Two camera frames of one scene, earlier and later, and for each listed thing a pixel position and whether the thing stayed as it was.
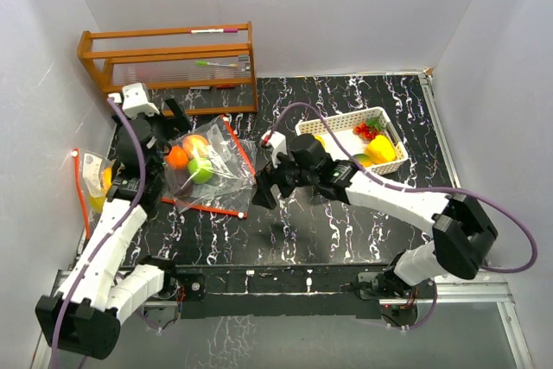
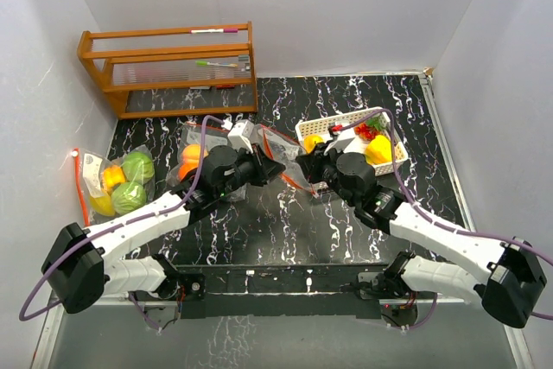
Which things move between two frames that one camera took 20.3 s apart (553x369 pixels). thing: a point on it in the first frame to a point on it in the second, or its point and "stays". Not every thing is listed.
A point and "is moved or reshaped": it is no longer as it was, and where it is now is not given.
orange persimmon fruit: [177, 158] to [184, 168]
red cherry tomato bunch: [369, 130] stays
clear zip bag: [207, 168] is moved or reshaped
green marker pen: [207, 63] stays
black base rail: [276, 290] stays
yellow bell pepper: [380, 149] stays
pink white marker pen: [213, 30] stays
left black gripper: [171, 130] to [264, 168]
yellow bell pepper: [106, 180] stays
